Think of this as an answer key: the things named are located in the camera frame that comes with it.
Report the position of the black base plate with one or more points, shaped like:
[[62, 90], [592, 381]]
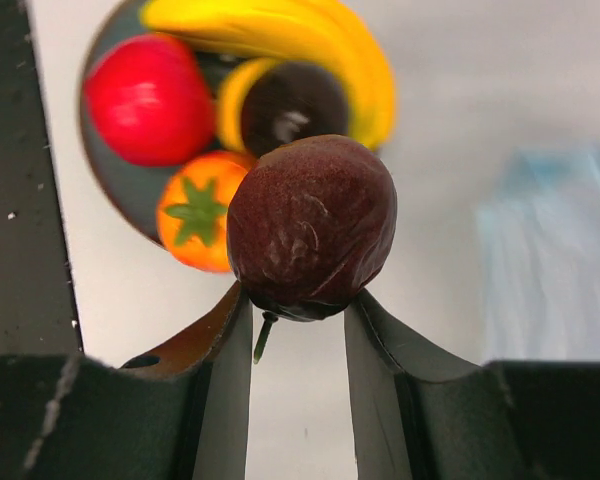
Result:
[[38, 313]]

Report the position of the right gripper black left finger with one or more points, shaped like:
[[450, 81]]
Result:
[[177, 411]]

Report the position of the light blue plastic bag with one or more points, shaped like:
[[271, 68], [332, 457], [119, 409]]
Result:
[[540, 246]]

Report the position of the dark red fake plum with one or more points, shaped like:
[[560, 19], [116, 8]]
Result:
[[309, 227]]

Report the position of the yellow fake banana bunch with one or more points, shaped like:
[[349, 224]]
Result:
[[325, 33]]

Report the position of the dark fake fruit green top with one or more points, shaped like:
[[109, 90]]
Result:
[[293, 100]]

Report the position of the dark blue ceramic plate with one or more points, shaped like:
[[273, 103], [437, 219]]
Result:
[[132, 188]]

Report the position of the yellow fake lemon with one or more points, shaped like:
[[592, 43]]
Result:
[[231, 94]]

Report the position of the orange fake persimmon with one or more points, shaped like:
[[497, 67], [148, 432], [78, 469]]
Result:
[[191, 215]]

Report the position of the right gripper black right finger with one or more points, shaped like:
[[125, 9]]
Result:
[[420, 412]]

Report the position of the red fake apple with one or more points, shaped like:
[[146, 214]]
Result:
[[150, 99]]

